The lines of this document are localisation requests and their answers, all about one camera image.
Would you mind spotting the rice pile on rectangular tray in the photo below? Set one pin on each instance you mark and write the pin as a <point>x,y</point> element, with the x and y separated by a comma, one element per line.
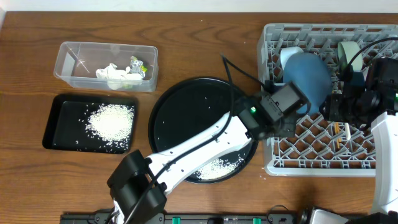
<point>107,127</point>

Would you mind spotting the light blue small bowl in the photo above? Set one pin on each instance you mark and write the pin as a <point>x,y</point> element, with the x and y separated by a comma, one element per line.
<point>286,53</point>

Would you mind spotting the wooden chopstick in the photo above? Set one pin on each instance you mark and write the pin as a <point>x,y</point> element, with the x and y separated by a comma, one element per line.
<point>337,131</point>

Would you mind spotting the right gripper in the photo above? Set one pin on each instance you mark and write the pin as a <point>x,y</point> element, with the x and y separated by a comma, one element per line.
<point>332,112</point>

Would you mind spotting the dark blue bowl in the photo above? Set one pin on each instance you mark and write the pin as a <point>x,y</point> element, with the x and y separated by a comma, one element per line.
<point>311,74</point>

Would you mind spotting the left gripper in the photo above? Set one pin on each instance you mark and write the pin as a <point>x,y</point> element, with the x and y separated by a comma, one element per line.
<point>291,132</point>

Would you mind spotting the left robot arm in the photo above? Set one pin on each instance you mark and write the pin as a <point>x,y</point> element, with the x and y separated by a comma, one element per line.
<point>140,185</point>

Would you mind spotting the clear plastic waste bin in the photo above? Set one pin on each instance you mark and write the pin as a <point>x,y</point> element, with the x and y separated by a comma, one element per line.
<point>77,63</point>

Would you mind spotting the foil snack wrapper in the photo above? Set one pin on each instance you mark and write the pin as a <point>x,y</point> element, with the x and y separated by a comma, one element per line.
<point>137,67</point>

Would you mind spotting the rice pile on round tray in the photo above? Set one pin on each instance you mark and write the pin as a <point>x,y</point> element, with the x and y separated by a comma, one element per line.
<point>218,168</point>

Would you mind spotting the round black serving tray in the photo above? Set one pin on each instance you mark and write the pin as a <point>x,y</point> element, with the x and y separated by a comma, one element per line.
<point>187,109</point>

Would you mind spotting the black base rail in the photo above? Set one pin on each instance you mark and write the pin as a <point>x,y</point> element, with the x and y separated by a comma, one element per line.
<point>277,218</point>

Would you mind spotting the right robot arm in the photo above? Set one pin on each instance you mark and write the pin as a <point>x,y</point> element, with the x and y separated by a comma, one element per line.
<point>384,131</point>

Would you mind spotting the black rectangular tray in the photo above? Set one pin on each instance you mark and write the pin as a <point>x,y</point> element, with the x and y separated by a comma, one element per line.
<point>63,132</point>

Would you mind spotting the white napkin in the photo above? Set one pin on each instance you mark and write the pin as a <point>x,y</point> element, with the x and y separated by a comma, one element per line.
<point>115,77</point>

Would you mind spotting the teal green bowl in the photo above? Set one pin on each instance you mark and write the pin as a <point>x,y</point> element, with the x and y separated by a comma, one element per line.
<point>346,51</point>

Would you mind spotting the white plastic spoon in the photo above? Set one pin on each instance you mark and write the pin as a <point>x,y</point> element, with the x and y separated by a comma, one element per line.
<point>347,132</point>

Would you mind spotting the grey dishwasher rack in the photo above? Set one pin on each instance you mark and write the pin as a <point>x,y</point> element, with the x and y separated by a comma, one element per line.
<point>312,151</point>

